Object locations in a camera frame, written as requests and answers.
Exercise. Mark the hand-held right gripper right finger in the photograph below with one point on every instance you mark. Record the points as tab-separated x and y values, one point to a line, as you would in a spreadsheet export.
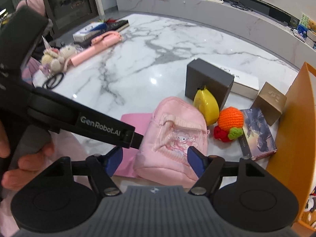
196	163

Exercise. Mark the illustrated book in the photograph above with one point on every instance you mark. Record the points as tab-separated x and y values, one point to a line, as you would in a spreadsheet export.
259	133

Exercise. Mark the cream plush bunny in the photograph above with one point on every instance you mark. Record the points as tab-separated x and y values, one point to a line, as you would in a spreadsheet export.
51	60

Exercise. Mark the blue and white box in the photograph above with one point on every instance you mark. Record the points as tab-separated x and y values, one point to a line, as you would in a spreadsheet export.
90	30

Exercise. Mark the pink cushion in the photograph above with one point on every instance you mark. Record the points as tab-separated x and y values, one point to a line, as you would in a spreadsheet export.
34	2

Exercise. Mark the white long box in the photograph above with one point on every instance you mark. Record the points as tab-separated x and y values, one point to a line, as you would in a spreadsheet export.
246	86

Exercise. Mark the small brown teddy bear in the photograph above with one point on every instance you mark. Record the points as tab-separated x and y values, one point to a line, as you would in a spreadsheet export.
312	26

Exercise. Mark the black media box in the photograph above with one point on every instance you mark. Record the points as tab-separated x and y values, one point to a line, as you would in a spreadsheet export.
259	6

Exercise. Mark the black scissors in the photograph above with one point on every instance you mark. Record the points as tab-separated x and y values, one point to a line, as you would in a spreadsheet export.
60	77

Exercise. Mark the pink backpack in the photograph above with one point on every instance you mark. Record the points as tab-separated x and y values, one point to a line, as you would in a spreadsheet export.
172	138

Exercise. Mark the black book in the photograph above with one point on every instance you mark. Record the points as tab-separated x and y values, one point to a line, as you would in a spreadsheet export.
118	24

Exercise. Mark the gold box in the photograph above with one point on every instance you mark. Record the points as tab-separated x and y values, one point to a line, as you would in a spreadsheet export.
269	103

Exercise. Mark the red crochet strawberry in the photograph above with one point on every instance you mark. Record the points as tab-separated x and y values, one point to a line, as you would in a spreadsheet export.
222	134

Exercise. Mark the dark grey box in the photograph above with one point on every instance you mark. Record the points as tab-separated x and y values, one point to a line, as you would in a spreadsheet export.
209	79

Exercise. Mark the floral patterned box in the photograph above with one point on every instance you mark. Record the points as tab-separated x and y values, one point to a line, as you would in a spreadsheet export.
303	29

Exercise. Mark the orange crochet fruit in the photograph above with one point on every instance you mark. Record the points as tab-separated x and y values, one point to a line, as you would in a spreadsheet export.
230	118

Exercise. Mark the person's left hand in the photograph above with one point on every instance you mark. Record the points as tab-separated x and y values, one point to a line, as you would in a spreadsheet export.
29	161

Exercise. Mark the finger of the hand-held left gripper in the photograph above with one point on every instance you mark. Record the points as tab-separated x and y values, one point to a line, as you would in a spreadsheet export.
133	139

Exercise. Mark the orange storage bin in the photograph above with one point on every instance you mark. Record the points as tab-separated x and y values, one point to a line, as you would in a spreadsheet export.
293	140

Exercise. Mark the pink long case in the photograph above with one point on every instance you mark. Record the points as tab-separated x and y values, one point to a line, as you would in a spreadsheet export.
84	55

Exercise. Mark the dark glass door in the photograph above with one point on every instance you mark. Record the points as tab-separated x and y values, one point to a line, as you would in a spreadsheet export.
71	2

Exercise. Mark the white plush toy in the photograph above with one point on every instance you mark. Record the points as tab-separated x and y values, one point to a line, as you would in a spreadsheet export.
68	51

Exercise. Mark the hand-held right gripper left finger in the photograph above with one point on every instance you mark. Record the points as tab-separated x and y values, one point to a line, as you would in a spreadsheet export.
114	160

